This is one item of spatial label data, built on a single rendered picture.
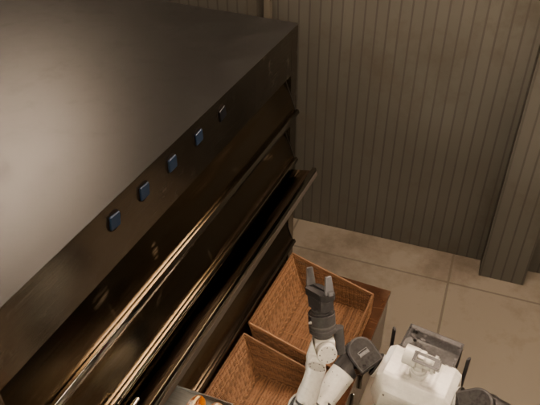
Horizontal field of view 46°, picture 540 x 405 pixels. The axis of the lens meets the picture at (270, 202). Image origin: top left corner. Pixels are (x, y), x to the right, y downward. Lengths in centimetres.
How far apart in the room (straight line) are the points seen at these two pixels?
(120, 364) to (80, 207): 58
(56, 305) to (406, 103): 299
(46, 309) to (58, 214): 26
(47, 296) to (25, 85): 101
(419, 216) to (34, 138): 317
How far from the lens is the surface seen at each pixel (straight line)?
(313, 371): 215
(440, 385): 225
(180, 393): 245
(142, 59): 255
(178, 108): 218
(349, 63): 419
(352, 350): 227
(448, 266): 476
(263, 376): 321
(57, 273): 169
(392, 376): 224
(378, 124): 435
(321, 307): 203
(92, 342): 191
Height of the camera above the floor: 316
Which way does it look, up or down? 38 degrees down
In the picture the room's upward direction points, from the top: straight up
